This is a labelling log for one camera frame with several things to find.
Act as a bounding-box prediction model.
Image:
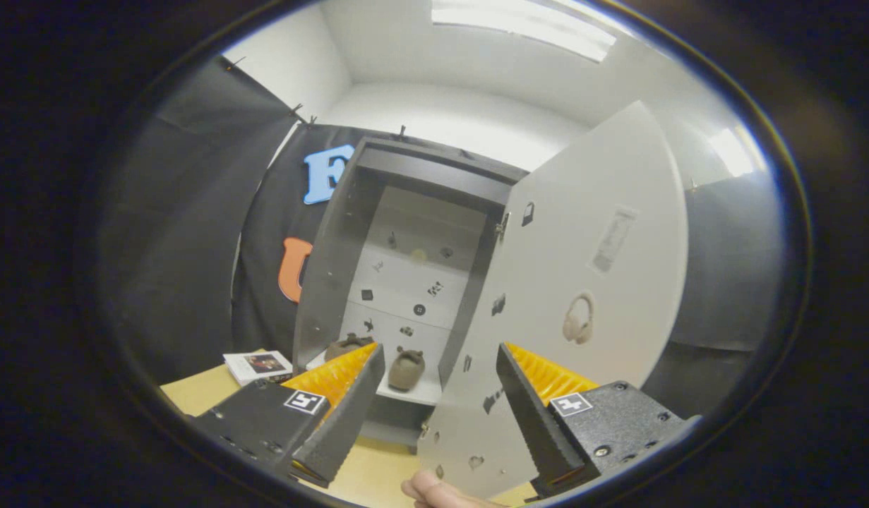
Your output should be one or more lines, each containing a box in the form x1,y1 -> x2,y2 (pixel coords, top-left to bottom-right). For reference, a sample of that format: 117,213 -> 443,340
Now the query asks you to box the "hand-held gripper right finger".
496,342 -> 703,500

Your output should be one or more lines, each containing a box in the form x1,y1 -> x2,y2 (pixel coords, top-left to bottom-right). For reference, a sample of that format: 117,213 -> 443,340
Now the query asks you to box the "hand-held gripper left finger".
191,342 -> 387,489

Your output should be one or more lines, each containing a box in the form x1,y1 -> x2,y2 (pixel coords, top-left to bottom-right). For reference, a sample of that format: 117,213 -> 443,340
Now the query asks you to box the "brown fluffy shoe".
325,334 -> 376,363
388,348 -> 426,392

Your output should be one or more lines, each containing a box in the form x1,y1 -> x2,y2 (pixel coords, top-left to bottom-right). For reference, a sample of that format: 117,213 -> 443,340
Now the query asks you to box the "grey shoe cabinet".
293,136 -> 530,452

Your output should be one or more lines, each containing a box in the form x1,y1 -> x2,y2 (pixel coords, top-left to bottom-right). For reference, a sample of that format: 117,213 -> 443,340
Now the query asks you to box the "grey shoe cabinet door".
416,101 -> 689,502

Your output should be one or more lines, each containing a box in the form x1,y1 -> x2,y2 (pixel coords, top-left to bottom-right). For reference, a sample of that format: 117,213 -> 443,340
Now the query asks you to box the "white book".
223,351 -> 294,387

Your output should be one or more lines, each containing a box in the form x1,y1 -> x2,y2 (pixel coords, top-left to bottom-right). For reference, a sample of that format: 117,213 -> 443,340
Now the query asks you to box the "black backdrop cloth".
99,56 -> 784,421

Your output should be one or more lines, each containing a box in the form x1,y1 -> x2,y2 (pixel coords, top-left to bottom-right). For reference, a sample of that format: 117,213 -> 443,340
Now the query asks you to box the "small ceiling light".
709,126 -> 767,177

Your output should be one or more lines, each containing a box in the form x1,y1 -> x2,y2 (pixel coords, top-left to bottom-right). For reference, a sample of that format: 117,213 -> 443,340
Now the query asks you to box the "long ceiling light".
432,0 -> 618,63

